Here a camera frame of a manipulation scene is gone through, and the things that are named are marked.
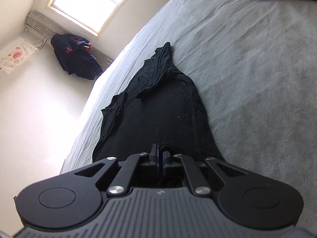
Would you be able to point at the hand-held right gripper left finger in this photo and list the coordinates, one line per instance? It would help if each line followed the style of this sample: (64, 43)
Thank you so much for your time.
(154, 153)

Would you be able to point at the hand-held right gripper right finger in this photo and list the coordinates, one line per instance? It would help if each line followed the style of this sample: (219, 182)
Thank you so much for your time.
(164, 162)

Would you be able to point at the black shirt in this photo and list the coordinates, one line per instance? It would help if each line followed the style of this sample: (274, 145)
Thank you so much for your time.
(161, 109)

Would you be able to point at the dark hanging jacket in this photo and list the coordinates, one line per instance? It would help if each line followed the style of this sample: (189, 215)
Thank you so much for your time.
(74, 59)

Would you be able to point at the grey bed sheet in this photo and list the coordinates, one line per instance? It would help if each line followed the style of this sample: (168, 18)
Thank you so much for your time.
(247, 67)

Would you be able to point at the window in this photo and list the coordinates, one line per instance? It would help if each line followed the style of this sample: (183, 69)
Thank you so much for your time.
(99, 2)

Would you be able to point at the white printed wall cloth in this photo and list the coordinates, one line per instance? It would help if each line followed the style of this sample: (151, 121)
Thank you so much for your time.
(17, 54)

